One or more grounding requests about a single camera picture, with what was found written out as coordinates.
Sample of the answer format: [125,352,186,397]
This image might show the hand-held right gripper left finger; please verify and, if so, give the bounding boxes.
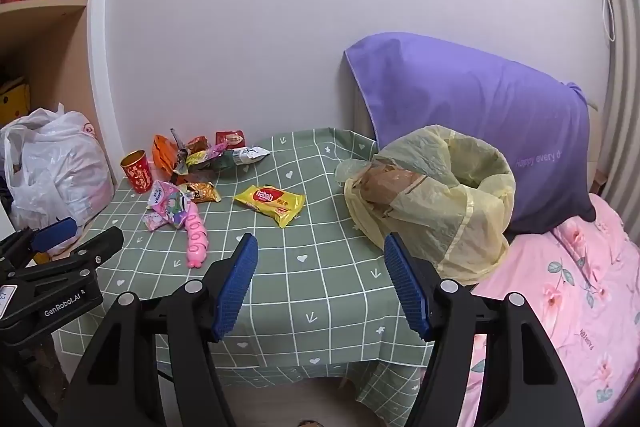
[55,233,260,427]

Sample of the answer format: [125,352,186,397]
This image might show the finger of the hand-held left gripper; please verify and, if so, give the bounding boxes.
[0,217,81,265]
[15,227,125,282]

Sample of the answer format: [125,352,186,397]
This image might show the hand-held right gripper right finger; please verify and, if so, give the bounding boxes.
[384,232,586,427]

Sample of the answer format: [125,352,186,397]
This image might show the bin with yellow bag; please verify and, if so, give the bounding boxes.
[335,124,517,286]

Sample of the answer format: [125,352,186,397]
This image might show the pink cartoon wrapper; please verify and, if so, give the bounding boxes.
[149,181,182,210]

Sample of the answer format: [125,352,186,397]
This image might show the yellow wafer packet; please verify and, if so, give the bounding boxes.
[233,184,307,229]

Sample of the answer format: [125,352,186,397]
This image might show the brown trash bin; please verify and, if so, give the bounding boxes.
[350,127,516,285]

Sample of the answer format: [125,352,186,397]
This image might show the orange snack wrapper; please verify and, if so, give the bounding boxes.
[151,134,183,180]

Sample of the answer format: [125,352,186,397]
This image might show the red snack packet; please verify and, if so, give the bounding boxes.
[216,130,247,150]

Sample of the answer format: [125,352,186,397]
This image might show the pink caterpillar toy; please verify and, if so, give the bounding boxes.
[186,203,209,269]

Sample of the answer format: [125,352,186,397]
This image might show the white plastic bag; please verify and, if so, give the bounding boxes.
[0,104,115,254]

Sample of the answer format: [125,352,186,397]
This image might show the green checked tablecloth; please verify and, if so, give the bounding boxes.
[52,127,437,415]

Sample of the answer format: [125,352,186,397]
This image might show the red paper cup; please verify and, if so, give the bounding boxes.
[120,149,152,194]

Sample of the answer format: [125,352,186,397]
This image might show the green pink wrapper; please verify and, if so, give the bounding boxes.
[167,192,195,228]

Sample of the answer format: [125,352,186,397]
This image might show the brown gold snack packet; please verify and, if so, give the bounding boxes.
[177,182,222,204]

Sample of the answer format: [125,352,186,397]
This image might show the dark stick wrapper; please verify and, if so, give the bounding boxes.
[169,129,190,168]

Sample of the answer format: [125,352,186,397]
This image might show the yellow box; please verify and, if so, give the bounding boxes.
[0,79,31,122]

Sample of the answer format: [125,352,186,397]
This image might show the yellow pink snack wrapper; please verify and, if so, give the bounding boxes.
[185,137,232,168]

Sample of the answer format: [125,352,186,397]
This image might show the pink floral bed sheet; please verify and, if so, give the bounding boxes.
[462,194,640,427]

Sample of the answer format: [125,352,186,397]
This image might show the purple pillow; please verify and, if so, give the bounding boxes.
[344,34,598,236]

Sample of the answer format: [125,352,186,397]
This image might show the wooden shelf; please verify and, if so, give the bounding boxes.
[0,0,108,188]

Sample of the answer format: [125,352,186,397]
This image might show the white ribbed curtain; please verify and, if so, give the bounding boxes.
[597,0,640,202]

